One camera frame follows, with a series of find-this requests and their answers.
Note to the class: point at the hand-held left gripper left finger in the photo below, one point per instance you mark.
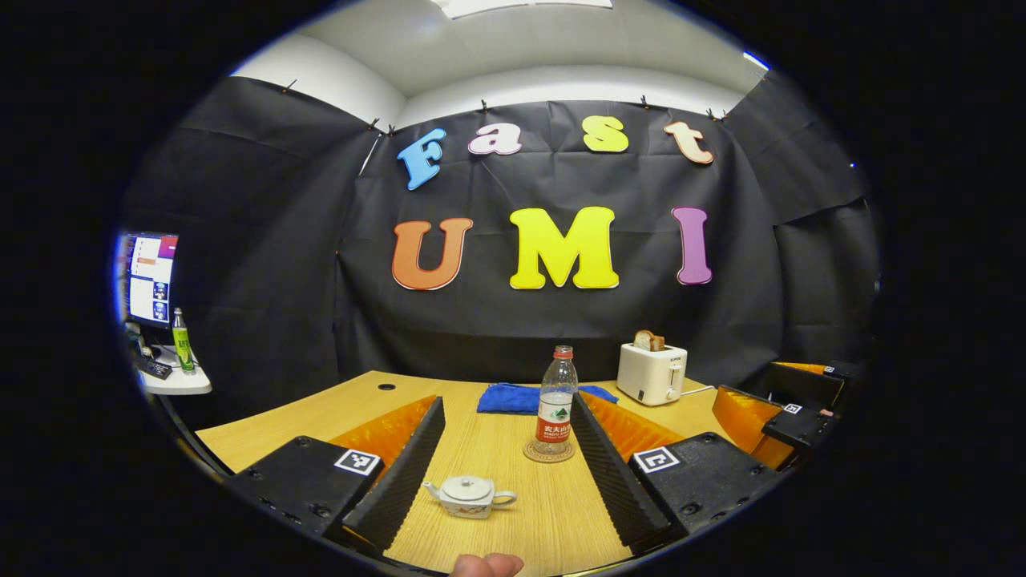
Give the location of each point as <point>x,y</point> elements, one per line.
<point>405,473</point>

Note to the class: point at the blue folded cloth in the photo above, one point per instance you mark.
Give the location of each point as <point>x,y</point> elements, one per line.
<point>505,398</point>

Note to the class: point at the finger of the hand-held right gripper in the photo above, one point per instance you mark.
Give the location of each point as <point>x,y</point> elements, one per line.
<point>805,385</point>
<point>801,425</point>

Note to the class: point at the white toaster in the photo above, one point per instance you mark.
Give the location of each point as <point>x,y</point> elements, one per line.
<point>649,375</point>

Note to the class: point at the round brown coaster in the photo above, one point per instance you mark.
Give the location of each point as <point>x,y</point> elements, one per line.
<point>549,458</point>

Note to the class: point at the white side table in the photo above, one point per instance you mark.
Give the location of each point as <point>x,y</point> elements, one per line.
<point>188,383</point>

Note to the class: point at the white ceramic teacup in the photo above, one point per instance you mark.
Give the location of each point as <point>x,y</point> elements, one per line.
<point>469,506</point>

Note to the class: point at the black keyboard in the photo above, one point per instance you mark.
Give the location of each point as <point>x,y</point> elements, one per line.
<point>156,369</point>

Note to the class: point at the small ceiling light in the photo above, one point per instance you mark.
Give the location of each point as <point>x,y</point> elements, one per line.
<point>755,60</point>

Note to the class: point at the green drink bottle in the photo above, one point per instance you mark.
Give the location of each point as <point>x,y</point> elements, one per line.
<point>183,349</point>

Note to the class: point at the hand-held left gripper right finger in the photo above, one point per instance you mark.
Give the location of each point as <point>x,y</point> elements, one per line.
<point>613,481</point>

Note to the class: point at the toast bread slice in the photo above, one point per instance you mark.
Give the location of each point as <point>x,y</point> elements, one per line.
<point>648,341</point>

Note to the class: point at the large ceiling light panel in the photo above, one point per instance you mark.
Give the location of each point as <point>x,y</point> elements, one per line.
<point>513,6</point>

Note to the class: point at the computer monitor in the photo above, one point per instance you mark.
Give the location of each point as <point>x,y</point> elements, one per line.
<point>152,276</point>

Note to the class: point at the clear plastic water bottle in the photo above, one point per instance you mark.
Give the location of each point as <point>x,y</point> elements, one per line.
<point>555,401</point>

